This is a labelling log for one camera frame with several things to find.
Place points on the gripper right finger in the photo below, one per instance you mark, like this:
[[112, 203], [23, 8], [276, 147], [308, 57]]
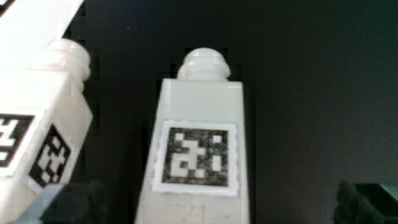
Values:
[[366, 203]]

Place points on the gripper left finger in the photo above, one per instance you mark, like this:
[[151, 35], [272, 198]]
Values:
[[68, 204]]

